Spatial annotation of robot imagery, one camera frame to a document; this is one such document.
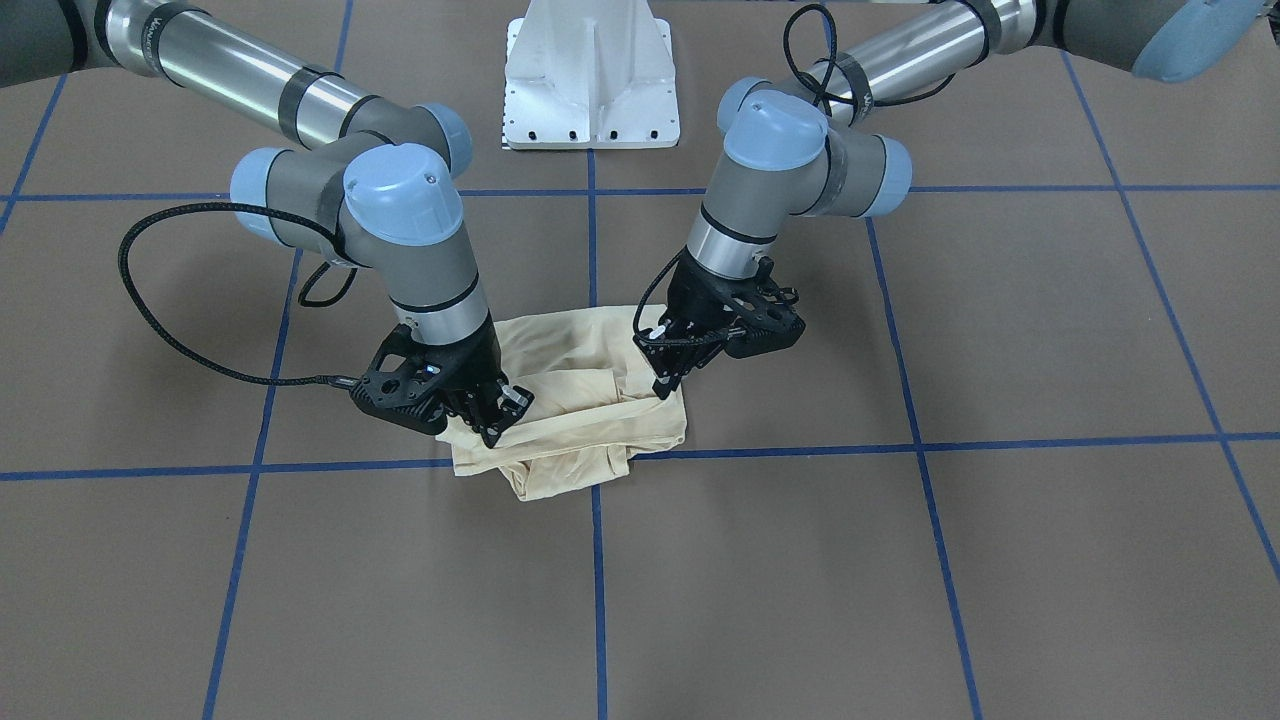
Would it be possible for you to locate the yellow long-sleeve printed shirt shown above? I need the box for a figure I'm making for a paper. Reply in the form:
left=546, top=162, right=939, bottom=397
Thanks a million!
left=439, top=306, right=687, bottom=501

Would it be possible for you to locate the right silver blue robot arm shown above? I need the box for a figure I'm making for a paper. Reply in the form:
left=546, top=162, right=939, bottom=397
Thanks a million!
left=3, top=1, right=534, bottom=447

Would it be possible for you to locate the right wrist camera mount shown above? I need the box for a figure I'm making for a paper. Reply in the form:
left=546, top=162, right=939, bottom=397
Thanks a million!
left=349, top=324, right=448, bottom=436

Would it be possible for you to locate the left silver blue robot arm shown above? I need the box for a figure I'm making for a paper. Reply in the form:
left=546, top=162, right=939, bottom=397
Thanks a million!
left=634, top=1, right=1277, bottom=398

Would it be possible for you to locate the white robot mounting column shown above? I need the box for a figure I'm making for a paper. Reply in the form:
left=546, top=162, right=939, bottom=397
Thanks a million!
left=502, top=1, right=681, bottom=150

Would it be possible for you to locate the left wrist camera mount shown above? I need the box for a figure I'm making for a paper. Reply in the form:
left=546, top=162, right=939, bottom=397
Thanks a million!
left=724, top=256, right=806, bottom=359

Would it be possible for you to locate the brown paper table cover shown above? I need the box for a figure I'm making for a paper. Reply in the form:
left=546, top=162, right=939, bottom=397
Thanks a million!
left=1, top=22, right=1279, bottom=719

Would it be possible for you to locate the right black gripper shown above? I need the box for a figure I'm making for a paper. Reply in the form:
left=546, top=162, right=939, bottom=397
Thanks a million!
left=430, top=322, right=535, bottom=448

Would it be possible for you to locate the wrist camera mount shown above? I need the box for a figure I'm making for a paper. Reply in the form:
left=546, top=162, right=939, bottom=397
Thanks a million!
left=349, top=324, right=448, bottom=436
left=724, top=256, right=806, bottom=359

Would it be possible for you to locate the black camera cable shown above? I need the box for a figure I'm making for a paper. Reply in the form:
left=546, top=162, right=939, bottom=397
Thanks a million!
left=118, top=202, right=364, bottom=387
left=782, top=4, right=957, bottom=113

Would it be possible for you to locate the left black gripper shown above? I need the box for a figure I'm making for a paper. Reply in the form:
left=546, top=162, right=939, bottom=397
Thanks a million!
left=634, top=254, right=745, bottom=400

